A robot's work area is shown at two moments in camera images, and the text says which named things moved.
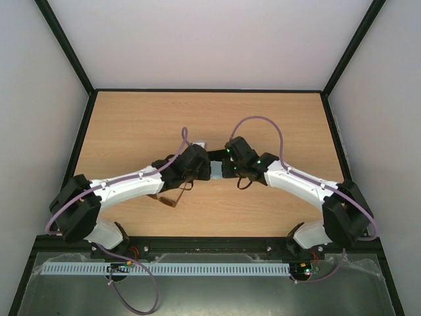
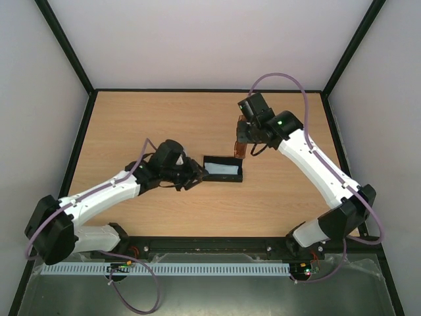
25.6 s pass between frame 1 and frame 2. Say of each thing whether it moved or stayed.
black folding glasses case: moved
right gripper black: moved
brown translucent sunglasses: moved
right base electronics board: stayed
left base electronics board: stayed
